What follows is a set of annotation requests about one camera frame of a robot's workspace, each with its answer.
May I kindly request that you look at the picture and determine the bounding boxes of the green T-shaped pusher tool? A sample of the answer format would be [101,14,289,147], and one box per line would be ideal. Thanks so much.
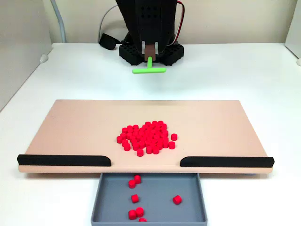
[131,41,167,75]

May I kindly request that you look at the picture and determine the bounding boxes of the grey tray container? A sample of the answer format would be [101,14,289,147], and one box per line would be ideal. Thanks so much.
[90,172,209,226]

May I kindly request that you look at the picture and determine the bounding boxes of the grey tube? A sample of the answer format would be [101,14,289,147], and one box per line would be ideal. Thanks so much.
[49,0,68,44]

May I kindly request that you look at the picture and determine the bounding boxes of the beige flat board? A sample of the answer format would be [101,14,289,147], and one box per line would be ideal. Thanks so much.
[18,99,275,176]

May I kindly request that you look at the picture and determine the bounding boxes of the red white black servo cable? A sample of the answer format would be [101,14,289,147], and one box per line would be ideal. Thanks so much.
[168,0,186,48]

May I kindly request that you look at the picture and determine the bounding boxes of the thin white cable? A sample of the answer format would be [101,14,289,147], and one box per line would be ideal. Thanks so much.
[97,4,118,44]

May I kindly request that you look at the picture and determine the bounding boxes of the black foam rail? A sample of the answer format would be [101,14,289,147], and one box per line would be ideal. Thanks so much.
[16,154,111,167]
[180,156,275,168]

